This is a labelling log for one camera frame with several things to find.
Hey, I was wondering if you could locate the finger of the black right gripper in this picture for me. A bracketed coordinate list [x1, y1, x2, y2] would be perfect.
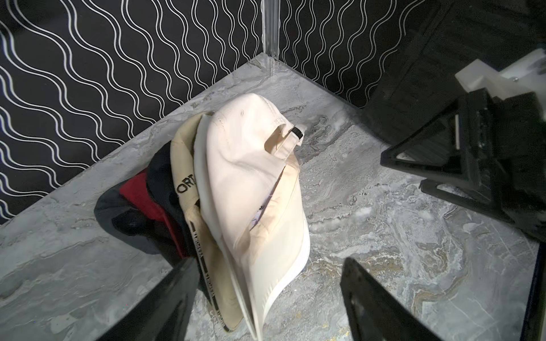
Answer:
[380, 99, 486, 191]
[419, 179, 515, 224]

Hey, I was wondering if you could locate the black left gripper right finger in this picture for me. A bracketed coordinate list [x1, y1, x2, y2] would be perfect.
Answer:
[341, 257, 439, 340]

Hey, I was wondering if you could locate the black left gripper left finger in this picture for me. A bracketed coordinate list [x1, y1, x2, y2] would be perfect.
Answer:
[98, 258, 200, 341]

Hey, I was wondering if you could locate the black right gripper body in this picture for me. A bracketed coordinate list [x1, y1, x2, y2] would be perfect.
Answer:
[454, 47, 546, 242]

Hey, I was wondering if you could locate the cream baseball cap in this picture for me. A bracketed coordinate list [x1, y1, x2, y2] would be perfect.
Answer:
[193, 93, 310, 340]

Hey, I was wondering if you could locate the red and black cap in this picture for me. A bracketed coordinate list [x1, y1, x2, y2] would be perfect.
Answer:
[112, 143, 197, 262]

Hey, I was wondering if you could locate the beige cap with black lettering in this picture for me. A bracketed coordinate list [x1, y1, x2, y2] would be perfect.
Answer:
[169, 113, 243, 332]

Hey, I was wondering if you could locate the black plastic tool case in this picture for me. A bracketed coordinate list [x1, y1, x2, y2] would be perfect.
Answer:
[360, 1, 545, 144]

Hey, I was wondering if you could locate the aluminium corner frame post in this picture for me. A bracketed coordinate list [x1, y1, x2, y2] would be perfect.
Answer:
[260, 0, 281, 60]

